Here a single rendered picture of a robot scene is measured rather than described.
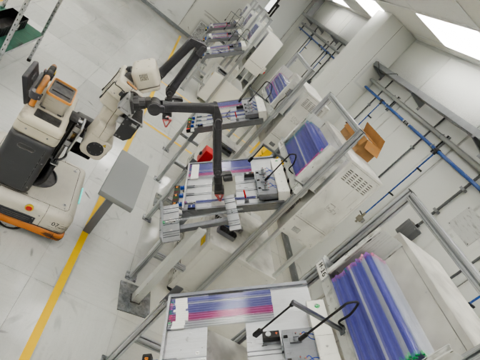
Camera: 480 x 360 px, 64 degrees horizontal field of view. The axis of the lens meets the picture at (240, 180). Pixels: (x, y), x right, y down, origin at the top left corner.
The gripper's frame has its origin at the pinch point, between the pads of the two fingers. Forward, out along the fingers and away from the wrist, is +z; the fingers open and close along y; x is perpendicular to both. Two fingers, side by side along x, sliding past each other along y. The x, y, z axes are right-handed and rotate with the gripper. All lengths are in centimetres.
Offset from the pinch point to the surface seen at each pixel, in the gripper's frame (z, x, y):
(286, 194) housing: -5.1, -45.8, -8.2
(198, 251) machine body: 39.3, 19.4, -8.2
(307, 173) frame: -22, -59, -12
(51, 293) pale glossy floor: 24, 107, -54
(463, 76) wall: -23, -262, 165
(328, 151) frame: -38, -72, -12
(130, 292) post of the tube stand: 57, 70, -26
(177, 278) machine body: 63, 39, -9
